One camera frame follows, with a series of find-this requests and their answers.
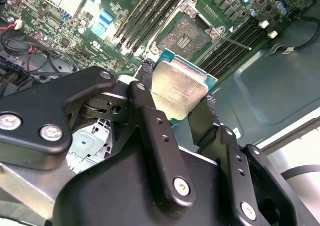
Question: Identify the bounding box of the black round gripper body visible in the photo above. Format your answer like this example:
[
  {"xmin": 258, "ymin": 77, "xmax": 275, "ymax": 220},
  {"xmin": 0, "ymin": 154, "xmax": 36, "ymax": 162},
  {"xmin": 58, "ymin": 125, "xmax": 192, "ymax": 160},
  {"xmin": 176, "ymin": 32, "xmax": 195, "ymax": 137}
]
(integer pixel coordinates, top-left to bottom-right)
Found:
[{"xmin": 52, "ymin": 142, "xmax": 233, "ymax": 226}]

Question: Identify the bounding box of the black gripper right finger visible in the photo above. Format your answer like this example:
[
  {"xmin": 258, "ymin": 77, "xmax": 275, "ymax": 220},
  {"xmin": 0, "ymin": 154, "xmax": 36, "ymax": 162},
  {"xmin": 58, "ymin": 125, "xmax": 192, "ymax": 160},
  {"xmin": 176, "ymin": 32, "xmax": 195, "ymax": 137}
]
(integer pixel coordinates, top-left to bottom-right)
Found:
[{"xmin": 188, "ymin": 93, "xmax": 305, "ymax": 226}]

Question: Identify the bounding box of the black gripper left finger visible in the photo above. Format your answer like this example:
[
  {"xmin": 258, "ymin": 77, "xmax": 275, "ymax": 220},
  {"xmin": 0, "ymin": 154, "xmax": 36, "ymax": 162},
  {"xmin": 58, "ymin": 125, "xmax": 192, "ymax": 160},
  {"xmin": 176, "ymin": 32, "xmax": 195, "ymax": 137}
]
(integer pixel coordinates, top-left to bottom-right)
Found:
[{"xmin": 0, "ymin": 60, "xmax": 197, "ymax": 213}]

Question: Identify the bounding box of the silver topped CPU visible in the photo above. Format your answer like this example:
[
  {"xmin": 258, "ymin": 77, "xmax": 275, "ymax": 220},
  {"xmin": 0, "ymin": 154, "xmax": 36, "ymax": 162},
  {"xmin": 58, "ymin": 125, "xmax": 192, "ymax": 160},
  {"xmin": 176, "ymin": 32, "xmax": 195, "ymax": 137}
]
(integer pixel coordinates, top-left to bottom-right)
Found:
[{"xmin": 151, "ymin": 48, "xmax": 218, "ymax": 123}]

